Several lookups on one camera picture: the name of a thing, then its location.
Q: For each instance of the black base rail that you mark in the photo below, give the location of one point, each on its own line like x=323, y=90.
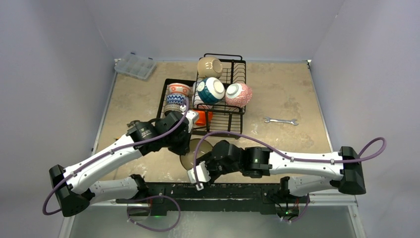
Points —
x=265, y=198

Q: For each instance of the red floral bowl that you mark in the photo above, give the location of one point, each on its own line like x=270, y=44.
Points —
x=179, y=88

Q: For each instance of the brown beige bowl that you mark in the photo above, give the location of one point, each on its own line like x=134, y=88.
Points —
x=171, y=108

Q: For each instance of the aluminium frame rail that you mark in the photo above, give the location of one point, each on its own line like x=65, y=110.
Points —
x=329, y=215

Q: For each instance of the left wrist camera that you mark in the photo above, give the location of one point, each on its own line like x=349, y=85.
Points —
x=192, y=116

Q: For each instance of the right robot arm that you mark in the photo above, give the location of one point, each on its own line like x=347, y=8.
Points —
x=340, y=170

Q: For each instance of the orange white bowl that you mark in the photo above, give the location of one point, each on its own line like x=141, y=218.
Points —
x=204, y=118

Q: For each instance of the clear plastic organizer box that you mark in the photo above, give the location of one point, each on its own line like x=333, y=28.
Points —
x=135, y=66

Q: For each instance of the cream beige bowl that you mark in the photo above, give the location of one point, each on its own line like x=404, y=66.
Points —
x=209, y=67

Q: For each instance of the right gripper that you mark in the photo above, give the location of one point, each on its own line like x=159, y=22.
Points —
x=212, y=160

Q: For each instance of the teal white bowl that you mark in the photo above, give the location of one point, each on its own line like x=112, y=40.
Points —
x=211, y=90

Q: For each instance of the silver wrench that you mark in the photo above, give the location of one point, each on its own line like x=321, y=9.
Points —
x=292, y=122

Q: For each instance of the grey floral black bowl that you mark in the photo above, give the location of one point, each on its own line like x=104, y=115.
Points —
x=238, y=94

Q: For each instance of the black wire dish rack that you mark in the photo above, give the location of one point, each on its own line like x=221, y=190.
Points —
x=219, y=116

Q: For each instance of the white ribbed bowl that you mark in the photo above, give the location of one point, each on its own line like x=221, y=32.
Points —
x=194, y=87

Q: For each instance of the red patterned black bowl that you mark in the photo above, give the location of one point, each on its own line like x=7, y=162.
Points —
x=175, y=99

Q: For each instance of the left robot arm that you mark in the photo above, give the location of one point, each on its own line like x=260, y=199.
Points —
x=78, y=186

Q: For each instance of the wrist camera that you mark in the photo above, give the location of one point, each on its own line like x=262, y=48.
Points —
x=199, y=175
x=192, y=116

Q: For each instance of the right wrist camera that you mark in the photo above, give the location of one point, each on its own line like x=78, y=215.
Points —
x=199, y=175

